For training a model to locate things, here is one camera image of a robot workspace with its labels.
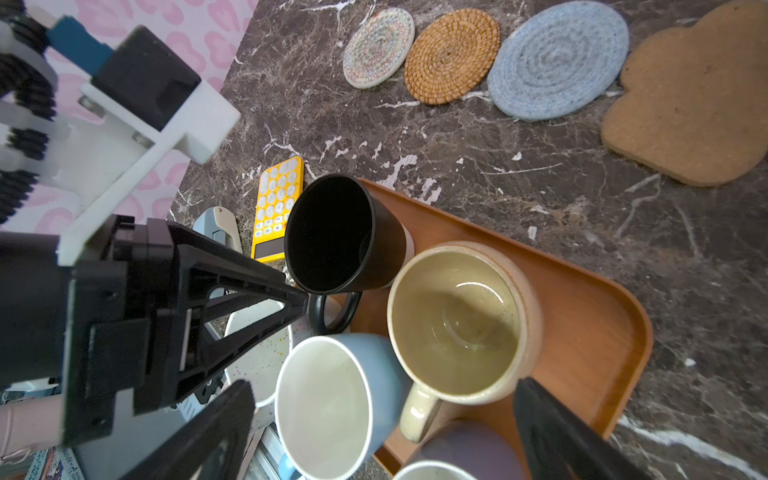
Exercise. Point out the cream beige mug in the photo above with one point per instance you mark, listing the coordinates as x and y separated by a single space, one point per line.
466 325

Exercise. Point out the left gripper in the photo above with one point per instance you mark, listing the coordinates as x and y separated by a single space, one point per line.
132 313

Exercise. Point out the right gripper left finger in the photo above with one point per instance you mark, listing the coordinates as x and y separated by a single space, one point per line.
210 446

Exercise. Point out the white mug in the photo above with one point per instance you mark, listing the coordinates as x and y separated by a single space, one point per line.
261 365

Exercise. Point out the woven rattan round coaster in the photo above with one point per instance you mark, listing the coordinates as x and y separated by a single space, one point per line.
452 56

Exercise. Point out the yellow calculator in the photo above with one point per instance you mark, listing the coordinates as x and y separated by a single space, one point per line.
279 188

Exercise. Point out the light blue mug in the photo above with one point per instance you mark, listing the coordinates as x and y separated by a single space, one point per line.
338 399

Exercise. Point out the black mug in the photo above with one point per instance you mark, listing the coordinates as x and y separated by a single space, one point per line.
340 242

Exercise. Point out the grey blue stapler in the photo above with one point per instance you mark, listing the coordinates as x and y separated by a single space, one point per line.
219 224

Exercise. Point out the cork flower-shaped coaster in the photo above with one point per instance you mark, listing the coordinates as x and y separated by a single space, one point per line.
695 98

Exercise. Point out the pink rectangular bar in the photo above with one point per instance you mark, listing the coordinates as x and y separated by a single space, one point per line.
30 425

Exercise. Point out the lavender mug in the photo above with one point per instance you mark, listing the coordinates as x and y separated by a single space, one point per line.
463 449

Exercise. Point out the orange brown tray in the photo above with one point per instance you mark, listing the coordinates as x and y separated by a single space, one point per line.
597 337

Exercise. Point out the grey woven round coaster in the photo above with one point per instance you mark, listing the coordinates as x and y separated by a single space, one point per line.
559 60

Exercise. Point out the beige speckled round coaster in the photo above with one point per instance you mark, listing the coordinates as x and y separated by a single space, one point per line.
378 49

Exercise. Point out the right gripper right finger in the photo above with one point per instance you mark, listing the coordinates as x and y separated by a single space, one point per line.
558 445

